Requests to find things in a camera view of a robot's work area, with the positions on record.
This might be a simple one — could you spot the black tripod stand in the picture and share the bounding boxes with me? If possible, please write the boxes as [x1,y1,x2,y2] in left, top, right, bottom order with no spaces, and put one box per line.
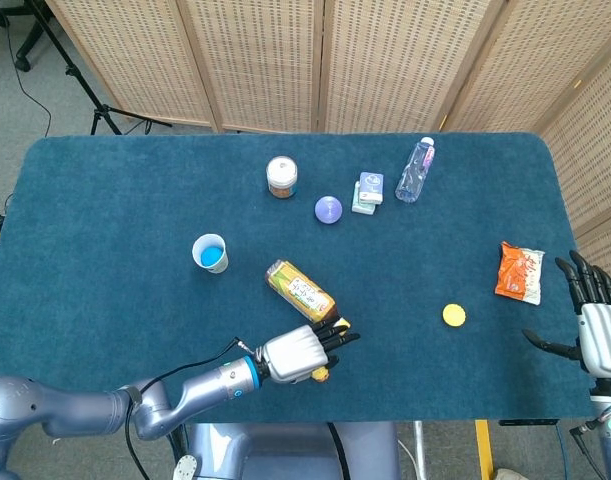
[27,0,174,136]

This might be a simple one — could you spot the black floor cable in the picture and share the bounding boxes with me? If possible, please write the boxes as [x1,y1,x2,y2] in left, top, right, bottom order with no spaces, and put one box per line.
[4,0,54,139]

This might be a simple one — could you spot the silver-blue robot torso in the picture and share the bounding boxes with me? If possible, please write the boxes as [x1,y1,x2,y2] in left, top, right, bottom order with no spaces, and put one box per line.
[184,422,401,480]

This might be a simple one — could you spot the blue table cloth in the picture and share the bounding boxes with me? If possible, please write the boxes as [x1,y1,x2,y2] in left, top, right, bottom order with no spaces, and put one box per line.
[0,132,599,426]

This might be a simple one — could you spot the black cable on torso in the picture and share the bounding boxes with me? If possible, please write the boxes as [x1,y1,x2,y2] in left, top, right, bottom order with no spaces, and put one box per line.
[326,422,350,480]

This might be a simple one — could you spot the yellow round lid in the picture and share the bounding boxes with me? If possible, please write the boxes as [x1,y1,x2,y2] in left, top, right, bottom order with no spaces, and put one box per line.
[441,303,468,329]

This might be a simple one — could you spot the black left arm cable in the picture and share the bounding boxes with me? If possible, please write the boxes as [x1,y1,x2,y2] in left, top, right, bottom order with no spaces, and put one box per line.
[124,337,259,480]

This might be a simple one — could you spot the purple round lid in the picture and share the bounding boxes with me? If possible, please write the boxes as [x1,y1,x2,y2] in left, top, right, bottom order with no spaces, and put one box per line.
[314,196,344,225]

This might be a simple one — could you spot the orange white snack bag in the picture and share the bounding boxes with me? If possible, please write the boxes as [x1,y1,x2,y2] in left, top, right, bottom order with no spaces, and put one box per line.
[494,241,546,306]

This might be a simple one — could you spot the black office chair base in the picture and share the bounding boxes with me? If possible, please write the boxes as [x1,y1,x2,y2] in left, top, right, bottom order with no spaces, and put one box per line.
[0,0,54,71]

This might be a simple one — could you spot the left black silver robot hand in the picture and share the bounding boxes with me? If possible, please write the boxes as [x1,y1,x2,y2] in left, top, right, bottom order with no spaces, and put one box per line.
[254,319,361,386]

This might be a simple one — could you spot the blue small card box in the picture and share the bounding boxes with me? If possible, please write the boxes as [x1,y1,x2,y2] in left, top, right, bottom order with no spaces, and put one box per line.
[358,171,385,205]

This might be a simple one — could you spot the teal small card box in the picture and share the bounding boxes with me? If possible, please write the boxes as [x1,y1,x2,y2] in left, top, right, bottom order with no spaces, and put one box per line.
[351,182,379,216]

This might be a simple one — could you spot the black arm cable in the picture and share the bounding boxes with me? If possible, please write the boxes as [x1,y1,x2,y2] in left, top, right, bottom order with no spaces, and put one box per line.
[124,337,259,480]
[569,397,611,441]

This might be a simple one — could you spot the white paper cup blue inside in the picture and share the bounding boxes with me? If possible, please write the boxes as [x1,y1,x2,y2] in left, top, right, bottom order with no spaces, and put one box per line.
[192,233,230,275]

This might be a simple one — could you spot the white round perforated plate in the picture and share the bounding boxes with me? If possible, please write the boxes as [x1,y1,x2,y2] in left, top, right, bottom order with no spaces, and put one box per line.
[173,453,199,480]

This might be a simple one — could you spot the metal table leg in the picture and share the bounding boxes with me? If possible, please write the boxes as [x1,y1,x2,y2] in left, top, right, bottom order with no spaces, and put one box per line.
[412,421,427,480]

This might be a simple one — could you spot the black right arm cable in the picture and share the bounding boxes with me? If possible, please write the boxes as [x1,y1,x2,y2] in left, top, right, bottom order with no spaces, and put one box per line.
[569,397,611,441]

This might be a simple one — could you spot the tea bottle yellow cap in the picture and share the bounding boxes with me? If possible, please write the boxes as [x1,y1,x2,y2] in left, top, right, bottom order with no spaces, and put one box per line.
[264,258,352,334]

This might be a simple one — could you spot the black cables under table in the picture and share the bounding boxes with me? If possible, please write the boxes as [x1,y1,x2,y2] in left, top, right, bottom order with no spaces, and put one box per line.
[167,427,189,464]

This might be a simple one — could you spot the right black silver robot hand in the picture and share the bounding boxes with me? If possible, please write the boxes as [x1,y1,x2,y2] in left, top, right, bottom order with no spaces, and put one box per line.
[522,249,611,386]

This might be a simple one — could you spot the clear plastic water bottle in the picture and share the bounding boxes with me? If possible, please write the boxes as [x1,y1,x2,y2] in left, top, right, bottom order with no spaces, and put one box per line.
[395,136,438,204]

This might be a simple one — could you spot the white lidded jar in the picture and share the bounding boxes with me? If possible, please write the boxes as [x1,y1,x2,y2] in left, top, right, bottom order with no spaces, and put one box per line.
[265,155,299,200]

